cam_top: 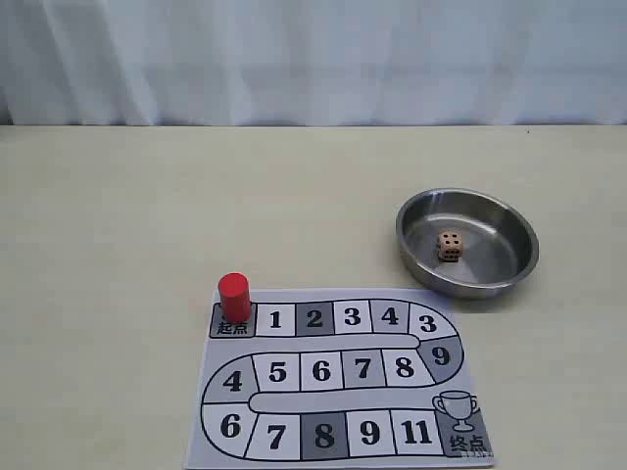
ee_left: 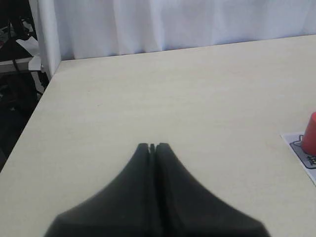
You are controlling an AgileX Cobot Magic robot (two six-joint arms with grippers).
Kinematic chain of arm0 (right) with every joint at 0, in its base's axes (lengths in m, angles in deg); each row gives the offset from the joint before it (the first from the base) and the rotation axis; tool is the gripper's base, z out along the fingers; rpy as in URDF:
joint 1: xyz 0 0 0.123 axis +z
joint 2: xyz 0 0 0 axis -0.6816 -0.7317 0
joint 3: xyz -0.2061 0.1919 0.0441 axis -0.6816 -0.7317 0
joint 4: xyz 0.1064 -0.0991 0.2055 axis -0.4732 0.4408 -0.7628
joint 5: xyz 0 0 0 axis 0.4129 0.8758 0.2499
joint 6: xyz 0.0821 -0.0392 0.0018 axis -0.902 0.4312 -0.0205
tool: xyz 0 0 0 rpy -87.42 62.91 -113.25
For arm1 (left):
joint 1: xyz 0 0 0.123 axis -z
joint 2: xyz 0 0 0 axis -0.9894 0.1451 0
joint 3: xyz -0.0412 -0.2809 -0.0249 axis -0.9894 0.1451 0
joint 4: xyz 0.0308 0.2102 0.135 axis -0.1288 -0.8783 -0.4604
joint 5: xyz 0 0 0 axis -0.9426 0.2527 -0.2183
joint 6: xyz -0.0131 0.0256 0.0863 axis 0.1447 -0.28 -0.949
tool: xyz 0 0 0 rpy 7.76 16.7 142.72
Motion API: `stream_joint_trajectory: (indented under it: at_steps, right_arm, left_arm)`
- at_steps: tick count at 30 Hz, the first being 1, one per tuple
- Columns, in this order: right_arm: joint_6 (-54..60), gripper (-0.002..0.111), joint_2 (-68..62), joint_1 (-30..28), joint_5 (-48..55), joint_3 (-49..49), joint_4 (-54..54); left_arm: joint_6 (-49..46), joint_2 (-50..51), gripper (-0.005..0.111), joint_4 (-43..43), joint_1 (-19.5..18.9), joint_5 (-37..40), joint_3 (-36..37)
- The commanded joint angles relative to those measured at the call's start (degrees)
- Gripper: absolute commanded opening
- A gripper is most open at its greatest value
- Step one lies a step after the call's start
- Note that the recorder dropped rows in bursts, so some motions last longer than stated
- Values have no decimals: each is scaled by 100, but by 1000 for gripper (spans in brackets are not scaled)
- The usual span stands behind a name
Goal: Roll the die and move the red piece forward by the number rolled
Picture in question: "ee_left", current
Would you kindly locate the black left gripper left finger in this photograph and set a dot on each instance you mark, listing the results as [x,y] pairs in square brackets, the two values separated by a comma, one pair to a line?
[124,208]

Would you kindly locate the red cylinder game piece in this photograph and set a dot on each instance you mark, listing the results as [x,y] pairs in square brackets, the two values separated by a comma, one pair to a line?
[309,137]

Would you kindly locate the paper game board sheet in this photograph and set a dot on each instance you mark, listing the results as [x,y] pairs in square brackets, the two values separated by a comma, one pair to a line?
[307,161]

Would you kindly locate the dark clutter beside table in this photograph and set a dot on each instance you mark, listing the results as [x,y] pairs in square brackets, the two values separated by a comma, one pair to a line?
[18,93]

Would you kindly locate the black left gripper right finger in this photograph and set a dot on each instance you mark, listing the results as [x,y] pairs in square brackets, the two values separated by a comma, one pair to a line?
[188,209]

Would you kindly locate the white curtain backdrop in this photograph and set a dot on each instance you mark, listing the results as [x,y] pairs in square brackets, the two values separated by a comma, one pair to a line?
[99,28]

